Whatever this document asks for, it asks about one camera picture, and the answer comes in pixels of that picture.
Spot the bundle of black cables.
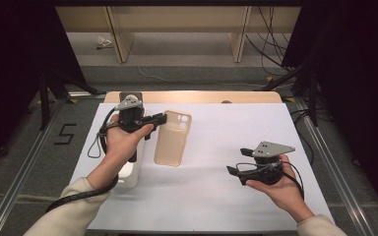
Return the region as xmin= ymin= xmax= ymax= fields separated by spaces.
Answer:
xmin=245 ymin=5 xmax=301 ymax=77

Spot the white table mat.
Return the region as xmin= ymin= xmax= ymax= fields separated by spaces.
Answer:
xmin=70 ymin=102 xmax=336 ymax=232

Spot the black curtain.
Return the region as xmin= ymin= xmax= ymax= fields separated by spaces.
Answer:
xmin=282 ymin=0 xmax=378 ymax=227
xmin=0 ymin=0 xmax=80 ymax=171

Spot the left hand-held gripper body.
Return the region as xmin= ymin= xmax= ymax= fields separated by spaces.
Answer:
xmin=114 ymin=94 xmax=152 ymax=164

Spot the aluminium floor rail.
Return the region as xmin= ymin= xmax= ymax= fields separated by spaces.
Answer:
xmin=0 ymin=99 xmax=68 ymax=236
xmin=293 ymin=97 xmax=375 ymax=236

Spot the white storage box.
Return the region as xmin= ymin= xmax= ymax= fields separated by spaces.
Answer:
xmin=116 ymin=103 xmax=147 ymax=190

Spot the black metal stand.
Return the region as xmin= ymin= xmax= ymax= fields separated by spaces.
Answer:
xmin=262 ymin=62 xmax=321 ymax=127
xmin=37 ymin=67 xmax=106 ymax=131

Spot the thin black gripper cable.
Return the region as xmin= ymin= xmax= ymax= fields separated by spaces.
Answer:
xmin=235 ymin=160 xmax=305 ymax=201

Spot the crumpled white paper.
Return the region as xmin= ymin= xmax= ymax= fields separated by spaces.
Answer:
xmin=95 ymin=35 xmax=113 ymax=50

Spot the person's right hand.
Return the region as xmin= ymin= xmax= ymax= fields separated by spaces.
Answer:
xmin=245 ymin=154 xmax=314 ymax=224

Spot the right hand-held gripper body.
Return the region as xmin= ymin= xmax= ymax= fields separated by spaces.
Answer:
xmin=239 ymin=141 xmax=296 ymax=186

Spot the thin grey cord loop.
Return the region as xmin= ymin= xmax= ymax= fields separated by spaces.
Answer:
xmin=87 ymin=132 xmax=107 ymax=159

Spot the person's left hand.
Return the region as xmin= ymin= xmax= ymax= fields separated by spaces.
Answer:
xmin=105 ymin=122 xmax=156 ymax=165

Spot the wooden table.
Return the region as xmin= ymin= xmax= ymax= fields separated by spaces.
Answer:
xmin=103 ymin=90 xmax=284 ymax=104

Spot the thick black gripper cable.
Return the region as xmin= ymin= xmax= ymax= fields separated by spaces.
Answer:
xmin=44 ymin=106 xmax=121 ymax=213

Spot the light wooden background desk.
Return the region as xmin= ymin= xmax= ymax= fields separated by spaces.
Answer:
xmin=54 ymin=5 xmax=302 ymax=64

